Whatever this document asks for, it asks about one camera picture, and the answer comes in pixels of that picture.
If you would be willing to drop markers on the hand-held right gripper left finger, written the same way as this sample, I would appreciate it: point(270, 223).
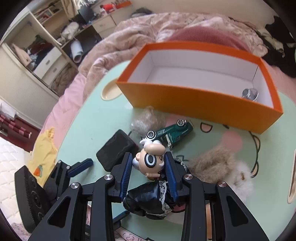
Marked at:
point(126, 176)

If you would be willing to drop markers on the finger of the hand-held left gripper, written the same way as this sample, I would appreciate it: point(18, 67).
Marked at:
point(81, 166)
point(119, 217)

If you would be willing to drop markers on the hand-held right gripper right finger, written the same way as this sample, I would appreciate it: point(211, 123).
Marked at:
point(170, 176)

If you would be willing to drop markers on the big-eyed doll head figure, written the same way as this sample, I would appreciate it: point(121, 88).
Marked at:
point(150, 160)

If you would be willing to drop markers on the black lace doll dress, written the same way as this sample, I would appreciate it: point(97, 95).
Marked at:
point(143, 199)

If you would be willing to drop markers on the white fluffy plush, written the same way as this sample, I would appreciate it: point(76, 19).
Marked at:
point(242, 183)

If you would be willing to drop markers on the orange cardboard box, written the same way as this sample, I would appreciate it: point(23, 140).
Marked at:
point(185, 99)

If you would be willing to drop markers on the green cartoon desktop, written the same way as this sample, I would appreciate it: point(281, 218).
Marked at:
point(92, 129)

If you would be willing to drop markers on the pink floral pajama cloth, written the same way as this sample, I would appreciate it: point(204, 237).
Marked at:
point(131, 235)

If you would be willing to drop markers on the black boxy toy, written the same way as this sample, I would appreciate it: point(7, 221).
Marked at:
point(115, 146)

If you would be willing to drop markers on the yellow cloth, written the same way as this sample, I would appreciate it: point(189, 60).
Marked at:
point(44, 150)

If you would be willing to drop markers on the green toy car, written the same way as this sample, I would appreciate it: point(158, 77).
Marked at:
point(175, 133)

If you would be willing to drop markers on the beige fur tuft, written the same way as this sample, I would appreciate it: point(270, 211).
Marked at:
point(212, 162)

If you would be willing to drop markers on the clear plastic wrap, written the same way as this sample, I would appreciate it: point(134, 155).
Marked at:
point(143, 122)

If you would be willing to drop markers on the red checkered rug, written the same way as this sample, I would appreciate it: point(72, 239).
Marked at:
point(13, 126)

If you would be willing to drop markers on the metal keyring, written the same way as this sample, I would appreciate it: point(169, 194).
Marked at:
point(249, 93)

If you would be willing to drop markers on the white paper roll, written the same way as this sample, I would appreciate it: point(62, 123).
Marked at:
point(76, 51)

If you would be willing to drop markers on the cream open wardrobe shelf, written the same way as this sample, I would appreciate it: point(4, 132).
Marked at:
point(13, 67)

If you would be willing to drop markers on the white cloth heap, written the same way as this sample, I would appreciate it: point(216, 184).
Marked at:
point(69, 31)

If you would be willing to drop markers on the pink floral quilt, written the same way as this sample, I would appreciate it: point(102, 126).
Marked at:
point(129, 34)

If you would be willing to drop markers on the white drawer cabinet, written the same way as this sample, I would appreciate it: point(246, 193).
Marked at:
point(104, 24)

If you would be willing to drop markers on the black monitor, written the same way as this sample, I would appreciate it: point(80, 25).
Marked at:
point(85, 14)

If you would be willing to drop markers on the black clothes pile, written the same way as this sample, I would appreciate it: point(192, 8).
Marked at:
point(279, 60)

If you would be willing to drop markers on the red container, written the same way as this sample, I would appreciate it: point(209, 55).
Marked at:
point(109, 8)

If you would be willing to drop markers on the grey striped cloth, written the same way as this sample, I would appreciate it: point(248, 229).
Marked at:
point(138, 12)

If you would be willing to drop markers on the orange desk tray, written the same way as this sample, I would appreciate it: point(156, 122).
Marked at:
point(121, 3)

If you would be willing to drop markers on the beige crumpled garment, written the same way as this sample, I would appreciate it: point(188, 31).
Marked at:
point(275, 44)

